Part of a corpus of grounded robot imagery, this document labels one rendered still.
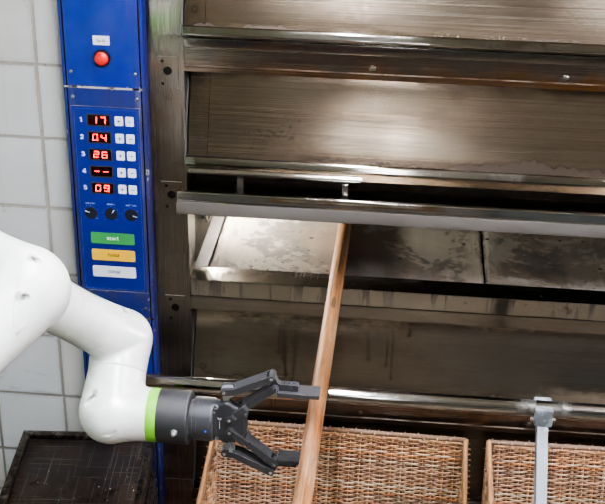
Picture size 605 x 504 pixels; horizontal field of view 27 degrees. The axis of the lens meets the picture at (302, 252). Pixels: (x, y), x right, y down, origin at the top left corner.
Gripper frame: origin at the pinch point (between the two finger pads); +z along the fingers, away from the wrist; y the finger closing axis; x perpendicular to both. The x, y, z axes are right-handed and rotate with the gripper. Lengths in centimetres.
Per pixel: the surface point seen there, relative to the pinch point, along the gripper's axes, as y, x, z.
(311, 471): -1.2, 13.9, 1.1
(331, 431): 34, -47, 1
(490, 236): 1, -79, 33
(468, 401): 2.0, -13.8, 26.6
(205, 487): 39, -31, -24
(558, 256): 1, -71, 47
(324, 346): -1.7, -23.1, 0.1
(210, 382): 1.8, -13.9, -19.7
